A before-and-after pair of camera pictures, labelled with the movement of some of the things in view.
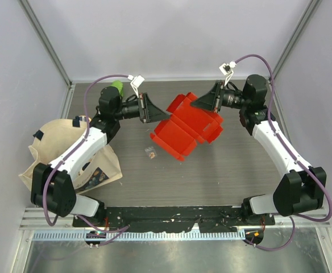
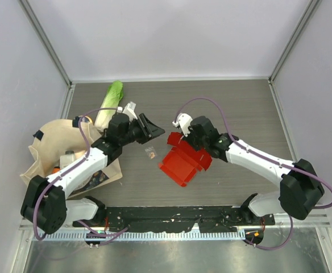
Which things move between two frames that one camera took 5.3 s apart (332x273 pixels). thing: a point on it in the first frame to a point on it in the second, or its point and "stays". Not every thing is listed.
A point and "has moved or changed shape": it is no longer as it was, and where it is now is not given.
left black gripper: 148,112 to 150,130
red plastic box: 178,135 has moved or changed shape
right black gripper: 210,100 to 189,138
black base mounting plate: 211,219 stays
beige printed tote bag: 53,137 stays
